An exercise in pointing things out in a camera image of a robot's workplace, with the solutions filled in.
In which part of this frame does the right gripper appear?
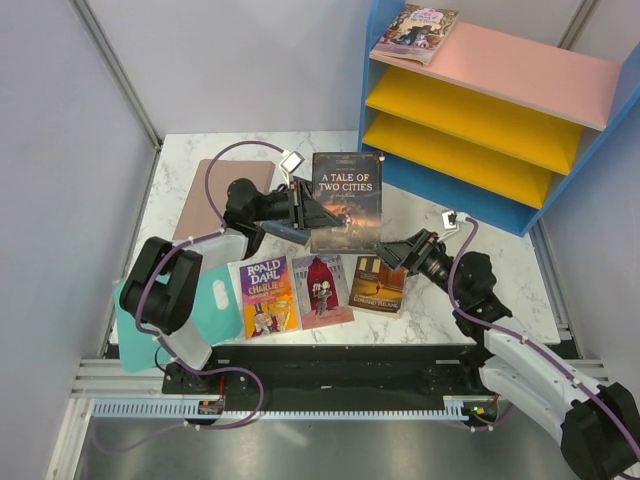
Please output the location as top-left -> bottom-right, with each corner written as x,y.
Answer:
368,228 -> 468,304

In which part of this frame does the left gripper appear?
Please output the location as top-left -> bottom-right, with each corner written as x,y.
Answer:
251,181 -> 342,230

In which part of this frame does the Edward Tulane book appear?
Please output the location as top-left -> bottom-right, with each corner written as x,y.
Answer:
349,256 -> 406,318

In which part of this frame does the A Tale of Two Cities book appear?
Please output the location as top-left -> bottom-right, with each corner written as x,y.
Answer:
310,151 -> 385,254

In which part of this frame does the pink red Shakespeare story book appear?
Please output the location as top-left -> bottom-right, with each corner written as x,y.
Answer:
292,255 -> 354,330

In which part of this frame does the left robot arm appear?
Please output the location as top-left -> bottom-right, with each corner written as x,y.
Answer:
119,178 -> 346,393

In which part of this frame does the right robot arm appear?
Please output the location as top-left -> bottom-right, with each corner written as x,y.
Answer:
372,229 -> 639,479

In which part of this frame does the Nineteen Eighty-Four book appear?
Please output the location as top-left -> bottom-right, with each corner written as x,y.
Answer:
261,220 -> 311,246

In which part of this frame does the Roald Dahl Charlie book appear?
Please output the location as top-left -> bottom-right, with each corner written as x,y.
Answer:
239,256 -> 301,340

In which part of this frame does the teal plastic file folder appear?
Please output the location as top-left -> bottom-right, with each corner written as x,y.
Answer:
114,265 -> 243,373

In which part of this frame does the blue shelf unit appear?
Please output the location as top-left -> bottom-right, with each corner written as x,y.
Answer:
358,1 -> 639,236

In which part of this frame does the purple illustrated book on shelf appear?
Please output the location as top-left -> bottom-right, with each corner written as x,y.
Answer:
373,4 -> 459,66

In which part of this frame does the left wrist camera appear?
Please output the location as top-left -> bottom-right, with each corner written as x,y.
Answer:
278,150 -> 305,187

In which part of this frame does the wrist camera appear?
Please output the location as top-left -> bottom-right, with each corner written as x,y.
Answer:
278,150 -> 305,187
439,210 -> 468,242

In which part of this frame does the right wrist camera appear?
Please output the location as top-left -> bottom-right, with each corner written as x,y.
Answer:
439,210 -> 468,242

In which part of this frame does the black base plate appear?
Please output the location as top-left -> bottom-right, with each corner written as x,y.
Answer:
162,345 -> 494,411

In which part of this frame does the white cable duct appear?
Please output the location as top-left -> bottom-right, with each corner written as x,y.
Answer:
91,398 -> 469,421

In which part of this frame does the aluminium frame rail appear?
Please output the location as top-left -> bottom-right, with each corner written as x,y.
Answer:
69,0 -> 164,149

